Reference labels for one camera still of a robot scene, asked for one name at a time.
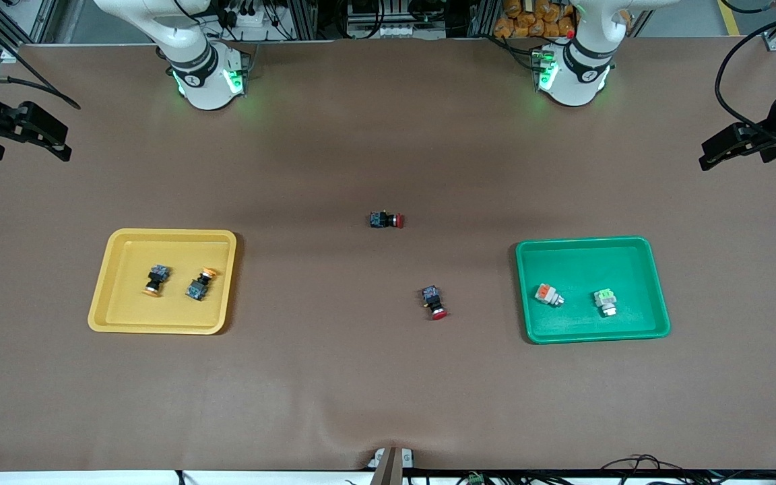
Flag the yellow mushroom push button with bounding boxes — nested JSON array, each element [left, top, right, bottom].
[[185, 267, 219, 302], [143, 264, 172, 298]]

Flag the white orange switch block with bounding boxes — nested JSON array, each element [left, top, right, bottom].
[[535, 283, 565, 309]]

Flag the yellow plastic tray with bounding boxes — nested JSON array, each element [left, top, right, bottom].
[[87, 228, 238, 335]]

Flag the green plastic tray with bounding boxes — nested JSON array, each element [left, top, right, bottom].
[[515, 236, 672, 345]]

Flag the pile of orange objects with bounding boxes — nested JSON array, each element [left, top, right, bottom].
[[494, 0, 576, 39]]

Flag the white power strip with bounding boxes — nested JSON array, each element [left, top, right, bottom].
[[230, 8, 274, 31]]

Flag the white terminal strip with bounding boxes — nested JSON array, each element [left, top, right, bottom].
[[375, 25, 447, 38]]

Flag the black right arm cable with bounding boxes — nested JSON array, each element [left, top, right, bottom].
[[0, 74, 82, 110]]

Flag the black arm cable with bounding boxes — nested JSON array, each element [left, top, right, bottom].
[[0, 74, 82, 110], [714, 5, 776, 149]]

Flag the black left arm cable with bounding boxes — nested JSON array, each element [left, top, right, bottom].
[[714, 5, 776, 149]]

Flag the black cable bundle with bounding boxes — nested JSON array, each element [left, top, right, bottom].
[[600, 455, 776, 485]]

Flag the cables with green connector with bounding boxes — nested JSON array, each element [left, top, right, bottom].
[[401, 470, 564, 485]]

